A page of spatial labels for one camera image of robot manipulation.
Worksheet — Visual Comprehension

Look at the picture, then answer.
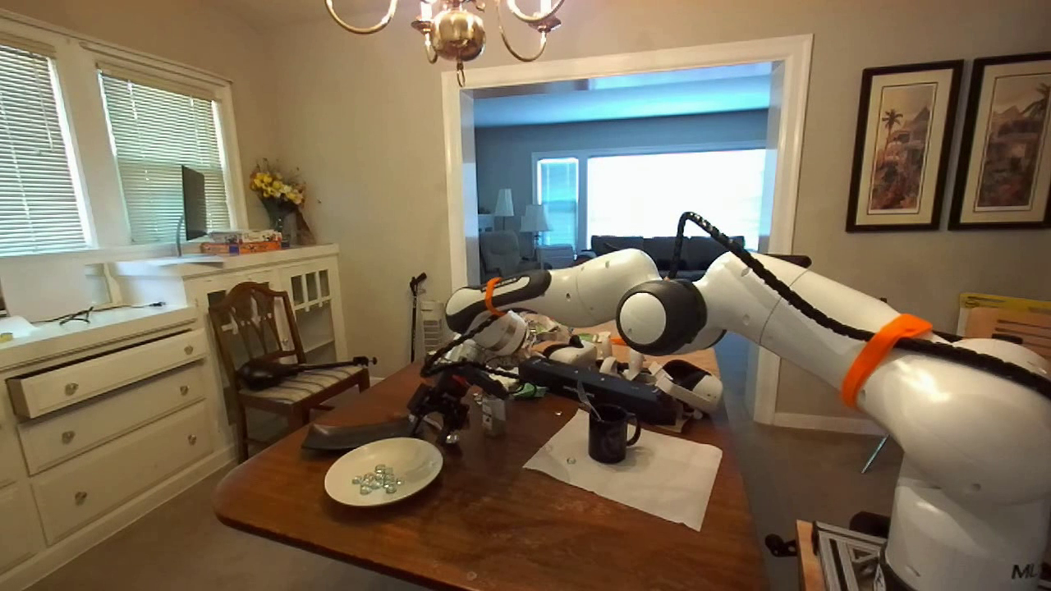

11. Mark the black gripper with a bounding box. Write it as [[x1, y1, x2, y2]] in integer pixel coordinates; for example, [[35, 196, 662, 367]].
[[408, 367, 489, 447]]

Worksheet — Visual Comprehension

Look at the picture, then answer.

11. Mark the white ceramic plate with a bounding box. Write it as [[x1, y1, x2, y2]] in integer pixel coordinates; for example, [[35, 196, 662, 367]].
[[321, 435, 446, 512]]

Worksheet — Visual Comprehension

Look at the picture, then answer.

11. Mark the pile of clear glass beads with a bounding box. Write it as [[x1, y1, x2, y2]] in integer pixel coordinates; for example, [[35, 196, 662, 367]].
[[350, 462, 405, 501]]

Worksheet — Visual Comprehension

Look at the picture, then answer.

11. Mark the metal utensil in mug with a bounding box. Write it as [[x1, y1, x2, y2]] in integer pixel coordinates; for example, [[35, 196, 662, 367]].
[[573, 378, 607, 423]]

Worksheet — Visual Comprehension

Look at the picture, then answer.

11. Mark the black mug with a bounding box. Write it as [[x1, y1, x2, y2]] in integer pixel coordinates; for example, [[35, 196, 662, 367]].
[[584, 404, 646, 466]]

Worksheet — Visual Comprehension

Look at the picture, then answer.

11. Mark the black stick vacuum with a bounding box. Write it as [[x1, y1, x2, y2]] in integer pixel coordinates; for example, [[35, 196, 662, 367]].
[[408, 271, 433, 367]]

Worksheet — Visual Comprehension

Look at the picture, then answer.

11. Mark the long black box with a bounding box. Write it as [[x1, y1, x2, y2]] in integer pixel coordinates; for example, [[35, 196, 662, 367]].
[[516, 355, 685, 430]]

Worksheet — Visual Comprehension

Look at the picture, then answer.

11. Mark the dark wooden chair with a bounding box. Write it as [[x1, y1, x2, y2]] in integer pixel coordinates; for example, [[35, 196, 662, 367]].
[[208, 279, 375, 462]]

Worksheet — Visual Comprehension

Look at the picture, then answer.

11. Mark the white paper napkin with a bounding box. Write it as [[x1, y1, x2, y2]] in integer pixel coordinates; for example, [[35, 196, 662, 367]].
[[522, 409, 725, 535]]

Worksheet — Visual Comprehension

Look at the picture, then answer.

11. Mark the orange boxes stack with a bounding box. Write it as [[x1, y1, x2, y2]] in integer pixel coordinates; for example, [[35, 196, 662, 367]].
[[198, 226, 288, 259]]

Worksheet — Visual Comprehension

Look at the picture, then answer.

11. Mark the yellow flower bouquet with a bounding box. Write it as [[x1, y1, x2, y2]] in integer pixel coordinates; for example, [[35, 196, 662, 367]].
[[245, 161, 314, 249]]

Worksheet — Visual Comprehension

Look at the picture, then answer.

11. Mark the dark sofa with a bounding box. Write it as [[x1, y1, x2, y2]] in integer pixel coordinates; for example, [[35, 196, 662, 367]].
[[589, 231, 748, 266]]

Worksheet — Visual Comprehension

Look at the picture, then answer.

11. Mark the white built-in cabinet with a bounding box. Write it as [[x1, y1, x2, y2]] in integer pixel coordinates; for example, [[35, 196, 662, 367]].
[[0, 242, 350, 588]]

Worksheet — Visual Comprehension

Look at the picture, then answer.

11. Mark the black monitor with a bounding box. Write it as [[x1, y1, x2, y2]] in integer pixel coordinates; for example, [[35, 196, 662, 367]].
[[177, 161, 209, 242]]

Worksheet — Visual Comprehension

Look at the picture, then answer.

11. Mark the white window blind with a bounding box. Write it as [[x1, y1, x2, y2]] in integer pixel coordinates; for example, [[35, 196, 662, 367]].
[[0, 43, 93, 258], [96, 71, 240, 248]]

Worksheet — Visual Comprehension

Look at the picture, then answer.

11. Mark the brass chandelier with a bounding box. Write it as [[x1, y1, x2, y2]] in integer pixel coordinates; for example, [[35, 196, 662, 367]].
[[321, 0, 573, 87]]

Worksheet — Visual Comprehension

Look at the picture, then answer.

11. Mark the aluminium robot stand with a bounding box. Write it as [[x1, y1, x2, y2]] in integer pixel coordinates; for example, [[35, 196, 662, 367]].
[[791, 512, 914, 591]]

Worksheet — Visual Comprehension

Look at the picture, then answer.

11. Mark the framed landscape picture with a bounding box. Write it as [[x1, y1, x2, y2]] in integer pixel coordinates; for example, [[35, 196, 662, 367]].
[[947, 51, 1051, 234], [845, 61, 967, 236]]

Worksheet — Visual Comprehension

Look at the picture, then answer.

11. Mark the narrow orange strap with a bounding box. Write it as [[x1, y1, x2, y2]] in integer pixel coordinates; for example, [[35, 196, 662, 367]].
[[479, 272, 510, 320]]

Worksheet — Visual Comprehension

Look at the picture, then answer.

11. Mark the wide orange strap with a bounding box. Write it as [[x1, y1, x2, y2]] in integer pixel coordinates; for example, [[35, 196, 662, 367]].
[[838, 314, 935, 412]]

